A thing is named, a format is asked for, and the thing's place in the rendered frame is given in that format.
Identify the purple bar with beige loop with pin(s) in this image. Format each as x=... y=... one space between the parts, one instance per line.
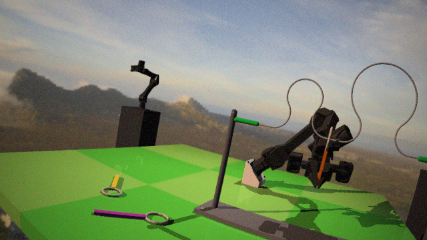
x=131 y=215

